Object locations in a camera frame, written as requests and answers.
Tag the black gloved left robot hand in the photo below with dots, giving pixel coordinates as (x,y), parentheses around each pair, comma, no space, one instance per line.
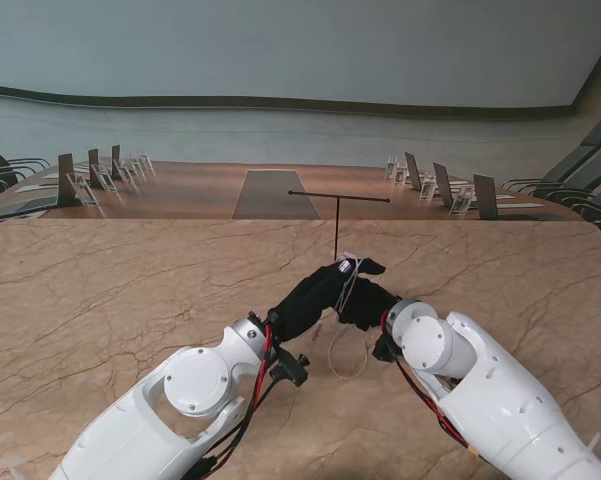
(315,300)

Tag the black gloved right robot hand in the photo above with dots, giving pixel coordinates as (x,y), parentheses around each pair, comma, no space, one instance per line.
(372,305)

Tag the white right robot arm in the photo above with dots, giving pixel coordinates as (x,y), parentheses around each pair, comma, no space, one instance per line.
(480,380)

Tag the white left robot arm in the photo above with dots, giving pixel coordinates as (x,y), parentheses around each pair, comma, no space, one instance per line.
(130,440)

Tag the black T rack marble base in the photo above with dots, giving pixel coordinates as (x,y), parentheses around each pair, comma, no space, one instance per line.
(338,198)

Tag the grey table runner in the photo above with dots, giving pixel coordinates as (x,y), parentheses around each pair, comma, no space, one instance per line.
(275,195)

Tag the clear acrylic name holder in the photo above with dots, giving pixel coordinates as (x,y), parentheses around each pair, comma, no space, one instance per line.
(126,172)
(142,164)
(390,167)
(428,189)
(104,179)
(462,201)
(82,192)
(401,173)

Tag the dark upright desk screen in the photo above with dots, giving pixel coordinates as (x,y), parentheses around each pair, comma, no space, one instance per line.
(412,170)
(485,197)
(66,180)
(442,185)
(116,162)
(93,167)

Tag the brown wooden conference table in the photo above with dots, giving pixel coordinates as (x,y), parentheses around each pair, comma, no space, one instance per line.
(190,190)

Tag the white zip tie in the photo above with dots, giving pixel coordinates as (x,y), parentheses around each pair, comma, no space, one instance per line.
(19,473)
(592,443)

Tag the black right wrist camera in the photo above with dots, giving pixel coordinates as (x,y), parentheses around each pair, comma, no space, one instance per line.
(382,350)

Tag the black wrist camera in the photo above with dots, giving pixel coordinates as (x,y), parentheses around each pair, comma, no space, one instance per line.
(382,350)
(290,372)

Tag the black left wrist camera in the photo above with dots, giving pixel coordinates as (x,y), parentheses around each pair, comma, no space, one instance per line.
(290,372)

